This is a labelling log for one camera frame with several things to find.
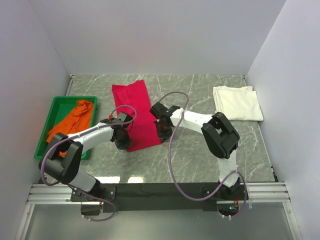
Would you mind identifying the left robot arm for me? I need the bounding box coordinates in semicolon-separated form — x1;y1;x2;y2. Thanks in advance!
39;120;132;201

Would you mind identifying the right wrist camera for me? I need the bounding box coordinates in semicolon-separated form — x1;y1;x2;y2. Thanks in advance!
149;102;172;120

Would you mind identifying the folded white t shirt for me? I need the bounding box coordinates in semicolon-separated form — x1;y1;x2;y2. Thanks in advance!
213;85;264;122

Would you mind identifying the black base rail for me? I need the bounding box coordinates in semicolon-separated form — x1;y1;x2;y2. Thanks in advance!
69;181;251;214

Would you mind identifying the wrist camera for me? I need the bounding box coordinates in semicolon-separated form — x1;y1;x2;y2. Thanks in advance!
149;102;172;120
108;111;133;124

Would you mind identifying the pink t shirt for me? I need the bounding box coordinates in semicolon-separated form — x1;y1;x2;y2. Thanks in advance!
111;80;161;152

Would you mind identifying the green plastic bin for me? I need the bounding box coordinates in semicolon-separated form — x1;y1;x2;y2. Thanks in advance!
34;96;98;160

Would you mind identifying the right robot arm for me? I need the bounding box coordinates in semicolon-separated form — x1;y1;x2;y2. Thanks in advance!
150;102;241;202

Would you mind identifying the orange t shirt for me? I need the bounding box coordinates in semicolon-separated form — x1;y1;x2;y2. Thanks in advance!
46;99;94;143

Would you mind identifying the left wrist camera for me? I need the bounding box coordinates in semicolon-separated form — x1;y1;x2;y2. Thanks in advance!
108;111;133;124

